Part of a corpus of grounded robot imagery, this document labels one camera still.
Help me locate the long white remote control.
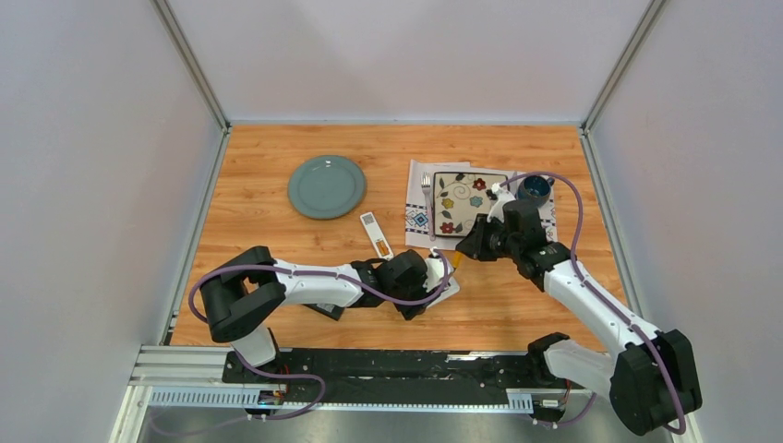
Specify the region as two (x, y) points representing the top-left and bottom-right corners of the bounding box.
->
(359, 212), (394, 260)

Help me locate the silver fork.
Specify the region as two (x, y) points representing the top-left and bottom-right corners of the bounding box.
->
(421, 172), (436, 242)

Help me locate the floral square ceramic plate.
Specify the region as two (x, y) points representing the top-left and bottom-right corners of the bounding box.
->
(433, 172), (509, 237)

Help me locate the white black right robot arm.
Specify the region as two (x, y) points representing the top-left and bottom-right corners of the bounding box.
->
(456, 199), (703, 436)

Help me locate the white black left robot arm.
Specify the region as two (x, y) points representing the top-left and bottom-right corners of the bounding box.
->
(188, 246), (452, 383)

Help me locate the teal round plate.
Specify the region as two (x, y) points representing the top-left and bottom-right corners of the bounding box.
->
(287, 155), (367, 220)

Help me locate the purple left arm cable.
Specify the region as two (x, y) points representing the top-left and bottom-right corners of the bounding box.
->
(187, 249), (454, 325)

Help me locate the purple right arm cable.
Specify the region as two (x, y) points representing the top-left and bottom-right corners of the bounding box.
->
(498, 171), (688, 436)

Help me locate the dark blue mug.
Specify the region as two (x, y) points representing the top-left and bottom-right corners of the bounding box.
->
(516, 174), (555, 208)

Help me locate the white patterned placemat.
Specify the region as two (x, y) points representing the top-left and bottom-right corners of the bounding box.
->
(404, 160), (519, 250)

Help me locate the aluminium frame rail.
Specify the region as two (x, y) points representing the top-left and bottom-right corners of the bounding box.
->
(129, 345), (231, 388)

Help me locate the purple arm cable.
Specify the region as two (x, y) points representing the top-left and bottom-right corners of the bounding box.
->
(187, 249), (454, 325)
(498, 171), (688, 436)

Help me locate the short white remote control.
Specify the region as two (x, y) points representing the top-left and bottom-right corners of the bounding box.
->
(427, 277), (460, 308)

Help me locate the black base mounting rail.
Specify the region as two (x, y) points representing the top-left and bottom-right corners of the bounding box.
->
(222, 348), (575, 422)

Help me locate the black remote control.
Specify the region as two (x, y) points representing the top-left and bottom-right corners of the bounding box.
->
(307, 304), (345, 321)

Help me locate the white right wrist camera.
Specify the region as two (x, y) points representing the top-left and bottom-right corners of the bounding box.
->
(488, 183), (515, 222)

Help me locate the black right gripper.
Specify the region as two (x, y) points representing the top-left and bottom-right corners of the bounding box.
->
(456, 214), (520, 262)

